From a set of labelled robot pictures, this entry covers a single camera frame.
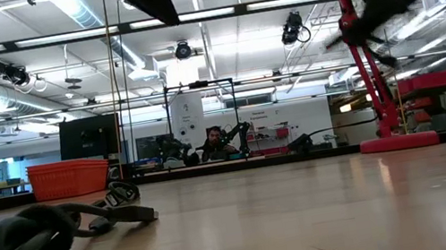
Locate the black monitor screen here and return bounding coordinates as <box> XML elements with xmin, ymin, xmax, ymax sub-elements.
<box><xmin>55</xmin><ymin>112</ymin><xmax>126</xmax><ymax>168</ymax></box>

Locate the black aluminium table frame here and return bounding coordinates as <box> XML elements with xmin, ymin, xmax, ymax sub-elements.
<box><xmin>0</xmin><ymin>0</ymin><xmax>446</xmax><ymax>225</ymax></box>

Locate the red storage box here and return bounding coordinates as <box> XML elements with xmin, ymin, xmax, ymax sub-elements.
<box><xmin>396</xmin><ymin>70</ymin><xmax>446</xmax><ymax>96</ymax></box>

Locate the orange plastic basket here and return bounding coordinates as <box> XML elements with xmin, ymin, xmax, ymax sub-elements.
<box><xmin>26</xmin><ymin>152</ymin><xmax>114</xmax><ymax>204</ymax></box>

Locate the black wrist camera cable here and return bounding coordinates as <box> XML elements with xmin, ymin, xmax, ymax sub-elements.
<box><xmin>322</xmin><ymin>19</ymin><xmax>399</xmax><ymax>80</ymax></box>

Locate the red desk lamp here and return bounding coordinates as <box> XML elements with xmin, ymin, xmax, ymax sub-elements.
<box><xmin>324</xmin><ymin>0</ymin><xmax>442</xmax><ymax>159</ymax></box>

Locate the black ceiling spotlight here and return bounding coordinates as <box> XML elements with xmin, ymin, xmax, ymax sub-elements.
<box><xmin>276</xmin><ymin>9</ymin><xmax>313</xmax><ymax>47</ymax></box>
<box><xmin>0</xmin><ymin>52</ymin><xmax>31</xmax><ymax>90</ymax></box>
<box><xmin>172</xmin><ymin>39</ymin><xmax>193</xmax><ymax>62</ymax></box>

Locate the small red wall bin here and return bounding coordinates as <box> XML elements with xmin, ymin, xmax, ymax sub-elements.
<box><xmin>275</xmin><ymin>126</ymin><xmax>291</xmax><ymax>140</ymax></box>

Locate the person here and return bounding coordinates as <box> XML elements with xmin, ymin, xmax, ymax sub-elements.
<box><xmin>194</xmin><ymin>122</ymin><xmax>242</xmax><ymax>165</ymax></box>

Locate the white pillar with signs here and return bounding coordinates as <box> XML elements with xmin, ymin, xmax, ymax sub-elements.
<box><xmin>167</xmin><ymin>91</ymin><xmax>211</xmax><ymax>154</ymax></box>

